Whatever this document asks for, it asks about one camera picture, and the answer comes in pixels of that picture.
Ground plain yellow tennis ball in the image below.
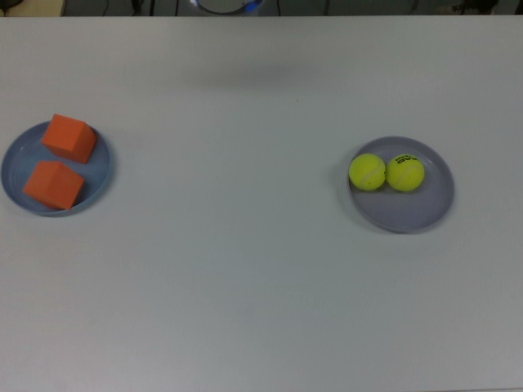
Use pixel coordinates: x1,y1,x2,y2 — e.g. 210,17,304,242
348,153,387,192

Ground yellow tennis ball black logo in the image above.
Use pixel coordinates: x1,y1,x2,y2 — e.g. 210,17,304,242
385,154,426,193

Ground orange foam cube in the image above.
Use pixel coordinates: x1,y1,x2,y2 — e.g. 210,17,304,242
41,113,98,166
22,160,86,212

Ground lilac round plate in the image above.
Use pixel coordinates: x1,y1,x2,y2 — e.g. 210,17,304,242
346,136,456,235

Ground blue round plate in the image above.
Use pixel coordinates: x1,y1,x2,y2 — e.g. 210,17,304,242
0,121,117,218

